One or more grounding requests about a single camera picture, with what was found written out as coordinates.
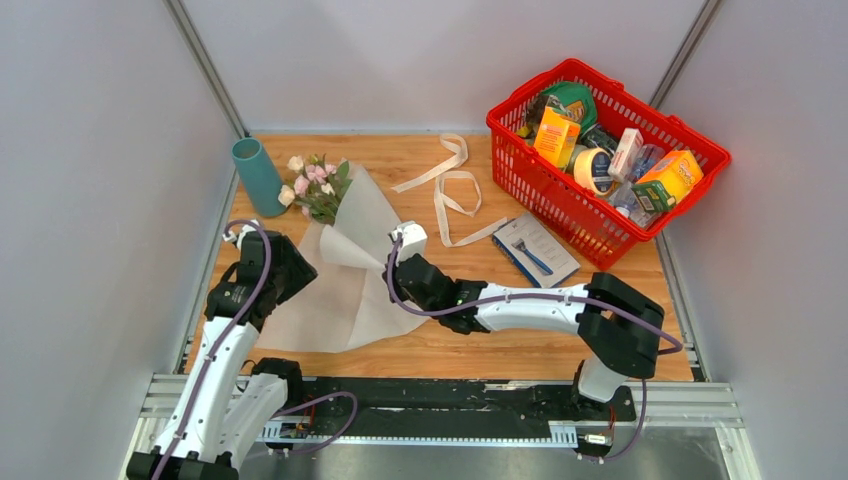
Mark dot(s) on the white wrapping paper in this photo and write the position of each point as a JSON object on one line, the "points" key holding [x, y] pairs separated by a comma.
{"points": [[348, 305]]}

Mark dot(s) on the razor blister pack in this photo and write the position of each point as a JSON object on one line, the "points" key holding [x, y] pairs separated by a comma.
{"points": [[535, 252]]}

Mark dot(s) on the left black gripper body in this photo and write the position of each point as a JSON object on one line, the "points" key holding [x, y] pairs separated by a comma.
{"points": [[293, 274]]}

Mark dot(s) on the pink and white flowers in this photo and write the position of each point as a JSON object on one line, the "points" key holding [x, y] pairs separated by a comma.
{"points": [[318, 187]]}

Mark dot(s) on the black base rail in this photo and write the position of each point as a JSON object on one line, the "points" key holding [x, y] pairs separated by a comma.
{"points": [[444, 409]]}

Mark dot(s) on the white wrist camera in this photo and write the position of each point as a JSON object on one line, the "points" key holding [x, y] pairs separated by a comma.
{"points": [[236, 238], [410, 239]]}

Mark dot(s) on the masking tape roll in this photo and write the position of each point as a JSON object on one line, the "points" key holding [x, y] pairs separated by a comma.
{"points": [[591, 171]]}

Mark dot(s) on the clear plastic bottle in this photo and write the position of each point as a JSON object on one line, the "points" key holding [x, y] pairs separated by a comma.
{"points": [[625, 200]]}

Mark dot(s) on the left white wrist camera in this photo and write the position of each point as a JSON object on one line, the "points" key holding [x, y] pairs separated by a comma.
{"points": [[236, 238]]}

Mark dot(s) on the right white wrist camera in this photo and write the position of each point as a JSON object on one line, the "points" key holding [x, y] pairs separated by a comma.
{"points": [[410, 239]]}

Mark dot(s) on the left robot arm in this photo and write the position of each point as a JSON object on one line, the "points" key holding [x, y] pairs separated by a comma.
{"points": [[211, 430]]}

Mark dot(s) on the red plastic shopping basket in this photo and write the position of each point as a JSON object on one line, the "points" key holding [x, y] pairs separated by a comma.
{"points": [[585, 221]]}

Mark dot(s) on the green snack bag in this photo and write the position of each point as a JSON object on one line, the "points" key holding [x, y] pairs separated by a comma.
{"points": [[574, 100]]}

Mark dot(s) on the dark snack packet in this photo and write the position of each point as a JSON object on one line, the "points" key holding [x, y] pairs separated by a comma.
{"points": [[596, 136]]}

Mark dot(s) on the yellow green box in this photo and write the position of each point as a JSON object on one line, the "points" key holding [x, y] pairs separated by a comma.
{"points": [[668, 182]]}

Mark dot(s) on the teal cylindrical vase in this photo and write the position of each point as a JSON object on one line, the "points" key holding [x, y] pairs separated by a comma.
{"points": [[259, 176]]}

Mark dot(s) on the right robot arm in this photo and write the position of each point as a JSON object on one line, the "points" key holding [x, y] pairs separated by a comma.
{"points": [[620, 325]]}

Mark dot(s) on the orange juice box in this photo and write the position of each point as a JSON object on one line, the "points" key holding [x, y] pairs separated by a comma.
{"points": [[556, 137]]}

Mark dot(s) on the white red small box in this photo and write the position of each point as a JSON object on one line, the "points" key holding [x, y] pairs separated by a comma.
{"points": [[626, 154]]}

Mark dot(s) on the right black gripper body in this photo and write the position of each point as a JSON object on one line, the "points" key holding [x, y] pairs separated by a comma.
{"points": [[404, 295]]}

